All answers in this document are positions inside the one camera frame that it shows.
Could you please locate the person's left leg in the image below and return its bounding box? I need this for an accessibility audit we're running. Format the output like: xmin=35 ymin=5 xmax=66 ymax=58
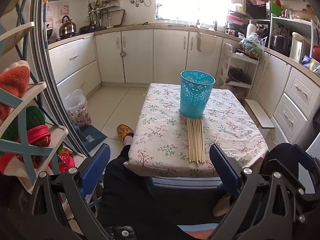
xmin=98 ymin=144 xmax=160 ymax=233

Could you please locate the green knitted cloth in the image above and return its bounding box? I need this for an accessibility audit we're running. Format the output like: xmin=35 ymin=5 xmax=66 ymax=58
xmin=0 ymin=106 xmax=46 ymax=145

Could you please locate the white hanging cabinet bin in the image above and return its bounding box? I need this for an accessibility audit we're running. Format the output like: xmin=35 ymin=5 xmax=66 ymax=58
xmin=197 ymin=32 xmax=217 ymax=54

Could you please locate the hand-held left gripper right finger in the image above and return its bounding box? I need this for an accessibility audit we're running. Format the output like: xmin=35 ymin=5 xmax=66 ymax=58
xmin=209 ymin=144 xmax=296 ymax=240

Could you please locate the white rack with blue braces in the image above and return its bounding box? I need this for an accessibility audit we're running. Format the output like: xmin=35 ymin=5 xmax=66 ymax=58
xmin=0 ymin=21 xmax=69 ymax=194

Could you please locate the floral tablecloth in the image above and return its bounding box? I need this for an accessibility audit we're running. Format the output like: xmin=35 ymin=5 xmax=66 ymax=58
xmin=124 ymin=83 xmax=269 ymax=178

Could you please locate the floral trash bin with bag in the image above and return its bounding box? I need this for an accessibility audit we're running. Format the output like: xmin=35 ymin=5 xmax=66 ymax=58
xmin=62 ymin=89 xmax=92 ymax=127

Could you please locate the row of wooden chopsticks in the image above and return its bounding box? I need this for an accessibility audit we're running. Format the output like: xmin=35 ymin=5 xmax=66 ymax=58
xmin=187 ymin=118 xmax=206 ymax=165

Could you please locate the red folded cloth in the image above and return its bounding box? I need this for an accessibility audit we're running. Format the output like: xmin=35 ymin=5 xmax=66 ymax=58
xmin=26 ymin=125 xmax=52 ymax=146

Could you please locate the plastic bag of greens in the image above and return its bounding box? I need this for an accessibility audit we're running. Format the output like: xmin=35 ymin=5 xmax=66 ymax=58
xmin=239 ymin=32 xmax=268 ymax=58

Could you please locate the green cutting board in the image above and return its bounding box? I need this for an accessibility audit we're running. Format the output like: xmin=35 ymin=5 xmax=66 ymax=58
xmin=271 ymin=2 xmax=284 ymax=17

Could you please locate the white counter shelf rack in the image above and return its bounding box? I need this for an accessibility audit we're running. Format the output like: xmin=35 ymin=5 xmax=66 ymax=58
xmin=269 ymin=15 xmax=320 ymax=57

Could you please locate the white thermos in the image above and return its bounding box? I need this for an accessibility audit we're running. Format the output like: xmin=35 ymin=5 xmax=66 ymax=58
xmin=246 ymin=20 xmax=258 ymax=38

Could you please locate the grey sliding door frame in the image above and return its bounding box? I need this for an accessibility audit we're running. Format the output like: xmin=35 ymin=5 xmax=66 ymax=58
xmin=31 ymin=0 xmax=90 ymax=157

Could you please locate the blue dustpan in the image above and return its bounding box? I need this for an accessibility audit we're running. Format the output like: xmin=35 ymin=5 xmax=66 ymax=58
xmin=79 ymin=125 xmax=108 ymax=153

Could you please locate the black frying pan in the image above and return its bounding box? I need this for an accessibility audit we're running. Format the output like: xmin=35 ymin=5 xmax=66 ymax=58
xmin=79 ymin=24 xmax=105 ymax=33

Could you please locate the wall utensil rack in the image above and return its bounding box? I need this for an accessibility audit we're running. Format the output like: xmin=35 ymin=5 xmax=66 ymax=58
xmin=87 ymin=0 xmax=121 ymax=28

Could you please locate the cream corner base cabinet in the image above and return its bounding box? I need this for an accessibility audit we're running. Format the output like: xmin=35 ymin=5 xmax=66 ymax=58
xmin=47 ymin=27 xmax=224 ymax=98

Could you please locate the white electric jug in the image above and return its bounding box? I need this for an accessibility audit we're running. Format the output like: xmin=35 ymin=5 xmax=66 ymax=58
xmin=290 ymin=32 xmax=311 ymax=63

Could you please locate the red floral cloth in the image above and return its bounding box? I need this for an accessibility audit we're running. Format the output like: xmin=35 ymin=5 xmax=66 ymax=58
xmin=54 ymin=149 xmax=76 ymax=174

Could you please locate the steel pot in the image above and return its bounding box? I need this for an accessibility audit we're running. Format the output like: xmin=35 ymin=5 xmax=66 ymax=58
xmin=271 ymin=35 xmax=291 ymax=53

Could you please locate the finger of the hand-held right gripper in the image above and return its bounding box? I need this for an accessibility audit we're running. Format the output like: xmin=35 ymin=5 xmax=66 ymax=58
xmin=290 ymin=144 xmax=320 ymax=178
xmin=293 ymin=179 xmax=320 ymax=230

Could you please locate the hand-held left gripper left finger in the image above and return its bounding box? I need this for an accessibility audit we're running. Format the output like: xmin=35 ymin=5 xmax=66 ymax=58
xmin=30 ymin=144 xmax=112 ymax=240

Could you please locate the orange plush cloth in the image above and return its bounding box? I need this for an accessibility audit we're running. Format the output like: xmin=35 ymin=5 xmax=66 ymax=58
xmin=0 ymin=61 xmax=31 ymax=120

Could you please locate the hanging cutting board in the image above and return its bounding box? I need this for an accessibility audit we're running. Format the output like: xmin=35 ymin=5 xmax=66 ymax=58
xmin=110 ymin=9 xmax=126 ymax=28

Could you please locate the steel kettle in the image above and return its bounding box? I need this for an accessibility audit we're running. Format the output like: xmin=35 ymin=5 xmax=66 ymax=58
xmin=59 ymin=15 xmax=77 ymax=37

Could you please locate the white step board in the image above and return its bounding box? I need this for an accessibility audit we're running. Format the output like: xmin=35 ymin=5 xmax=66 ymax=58
xmin=244 ymin=98 xmax=275 ymax=130

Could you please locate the teal perforated plastic basket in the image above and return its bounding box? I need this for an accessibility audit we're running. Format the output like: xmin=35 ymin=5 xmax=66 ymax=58
xmin=180 ymin=70 xmax=216 ymax=119

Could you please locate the microwave oven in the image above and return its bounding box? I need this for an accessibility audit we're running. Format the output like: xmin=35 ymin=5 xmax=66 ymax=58
xmin=244 ymin=0 xmax=271 ymax=20

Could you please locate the dark wok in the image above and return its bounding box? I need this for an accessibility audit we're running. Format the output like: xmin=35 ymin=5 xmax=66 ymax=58
xmin=226 ymin=67 xmax=252 ymax=84

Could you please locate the cream drawer base cabinet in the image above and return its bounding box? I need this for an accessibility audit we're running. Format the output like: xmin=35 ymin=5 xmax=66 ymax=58
xmin=255 ymin=50 xmax=320 ymax=153

